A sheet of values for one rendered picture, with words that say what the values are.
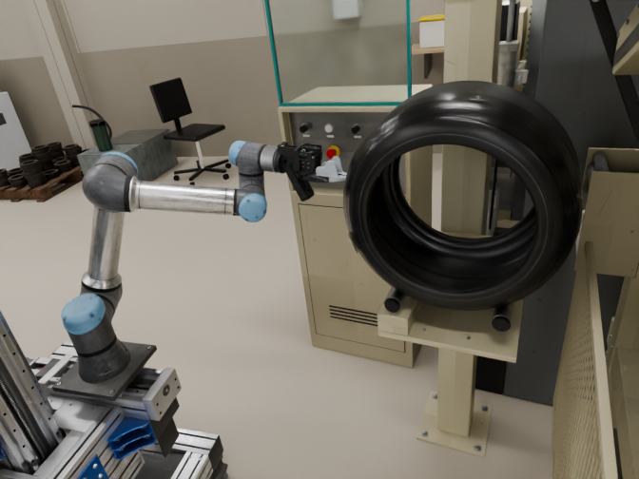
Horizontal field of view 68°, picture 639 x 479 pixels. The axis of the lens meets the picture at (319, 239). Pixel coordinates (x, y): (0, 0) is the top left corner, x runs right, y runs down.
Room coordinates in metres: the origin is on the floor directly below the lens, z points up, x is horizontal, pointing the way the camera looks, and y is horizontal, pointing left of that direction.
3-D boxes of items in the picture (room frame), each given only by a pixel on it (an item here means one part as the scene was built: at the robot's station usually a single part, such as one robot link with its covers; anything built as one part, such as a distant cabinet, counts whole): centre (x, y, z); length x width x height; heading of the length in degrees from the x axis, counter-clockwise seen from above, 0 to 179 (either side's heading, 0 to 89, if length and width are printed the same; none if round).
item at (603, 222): (1.15, -0.82, 1.05); 0.20 x 0.15 x 0.30; 153
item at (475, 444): (1.36, -0.48, 0.01); 0.27 x 0.27 x 0.02; 63
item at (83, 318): (1.15, 0.71, 0.88); 0.13 x 0.12 x 0.14; 6
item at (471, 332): (1.13, -0.38, 0.80); 0.37 x 0.36 x 0.02; 63
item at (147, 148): (5.20, 2.06, 0.43); 0.90 x 0.72 x 0.87; 161
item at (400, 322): (1.19, -0.26, 0.83); 0.36 x 0.09 x 0.06; 153
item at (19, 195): (5.38, 3.04, 0.21); 1.18 x 0.82 x 0.42; 161
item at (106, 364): (1.15, 0.71, 0.77); 0.15 x 0.15 x 0.10
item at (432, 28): (4.33, -1.28, 1.25); 0.42 x 0.35 x 0.23; 71
